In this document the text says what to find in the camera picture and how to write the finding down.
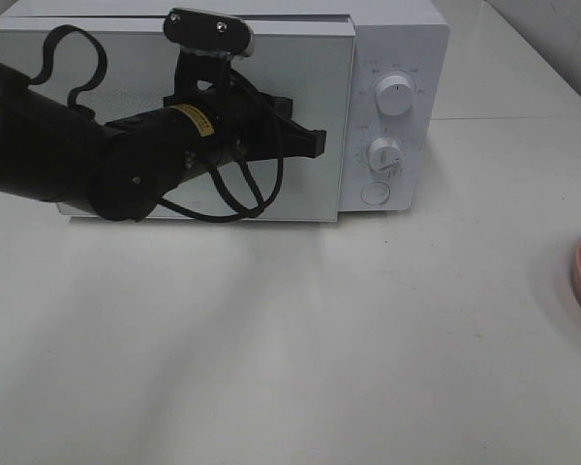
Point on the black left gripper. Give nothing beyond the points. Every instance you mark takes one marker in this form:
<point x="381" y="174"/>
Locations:
<point x="215" y="116"/>

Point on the white microwave door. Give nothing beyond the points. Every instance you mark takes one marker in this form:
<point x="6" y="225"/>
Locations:
<point x="308" y="61"/>

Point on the white timer knob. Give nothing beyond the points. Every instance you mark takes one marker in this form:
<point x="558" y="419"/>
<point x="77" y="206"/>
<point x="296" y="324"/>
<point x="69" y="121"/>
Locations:
<point x="383" y="155"/>

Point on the round white door-release button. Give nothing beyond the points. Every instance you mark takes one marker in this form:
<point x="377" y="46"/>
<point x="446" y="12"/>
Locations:
<point x="375" y="193"/>

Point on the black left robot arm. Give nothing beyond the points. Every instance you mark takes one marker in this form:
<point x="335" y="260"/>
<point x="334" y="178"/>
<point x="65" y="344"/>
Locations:
<point x="123" y="169"/>

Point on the white microwave oven body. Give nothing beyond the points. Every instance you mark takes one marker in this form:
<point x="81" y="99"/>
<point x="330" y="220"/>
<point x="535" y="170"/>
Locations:
<point x="389" y="36"/>

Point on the upper white power knob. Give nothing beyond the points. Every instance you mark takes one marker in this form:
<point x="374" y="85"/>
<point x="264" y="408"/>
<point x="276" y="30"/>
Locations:
<point x="394" y="93"/>

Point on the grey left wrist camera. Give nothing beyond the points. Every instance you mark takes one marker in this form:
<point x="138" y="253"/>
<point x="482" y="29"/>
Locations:
<point x="210" y="33"/>

